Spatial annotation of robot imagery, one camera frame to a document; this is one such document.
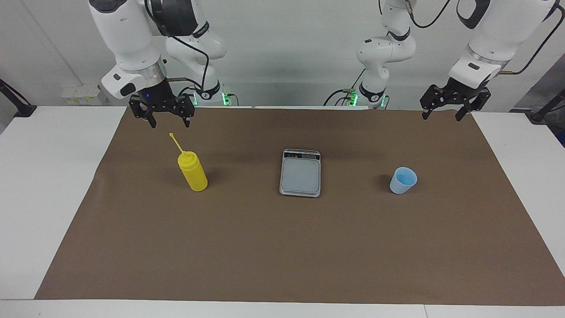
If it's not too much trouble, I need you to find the yellow squeeze bottle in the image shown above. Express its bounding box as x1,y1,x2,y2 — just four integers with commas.
169,132,208,192

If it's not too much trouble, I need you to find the light blue plastic cup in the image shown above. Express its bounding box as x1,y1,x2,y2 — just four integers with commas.
389,167,418,195

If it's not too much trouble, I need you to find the silver digital kitchen scale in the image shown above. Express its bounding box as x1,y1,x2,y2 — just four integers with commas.
279,149,321,198

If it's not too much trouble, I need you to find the white power strip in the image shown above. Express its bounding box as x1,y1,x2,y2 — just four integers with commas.
60,85,103,106

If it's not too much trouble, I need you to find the dark grey panel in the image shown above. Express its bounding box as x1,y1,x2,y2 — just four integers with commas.
510,62,565,113

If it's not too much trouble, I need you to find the brown table mat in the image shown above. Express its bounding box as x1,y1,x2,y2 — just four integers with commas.
34,106,565,306

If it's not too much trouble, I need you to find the black right base cable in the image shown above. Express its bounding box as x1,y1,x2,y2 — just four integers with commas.
178,85,240,106

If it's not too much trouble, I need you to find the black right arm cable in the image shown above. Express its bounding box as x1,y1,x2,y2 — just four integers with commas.
145,0,210,95

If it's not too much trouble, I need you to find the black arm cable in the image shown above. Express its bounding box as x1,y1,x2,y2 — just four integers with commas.
145,0,210,95
404,0,565,76

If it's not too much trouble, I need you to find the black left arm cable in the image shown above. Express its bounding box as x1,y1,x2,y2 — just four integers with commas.
404,0,565,76

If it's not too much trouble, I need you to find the black clamp mount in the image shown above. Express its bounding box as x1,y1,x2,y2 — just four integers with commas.
0,79,37,118
525,88,565,123

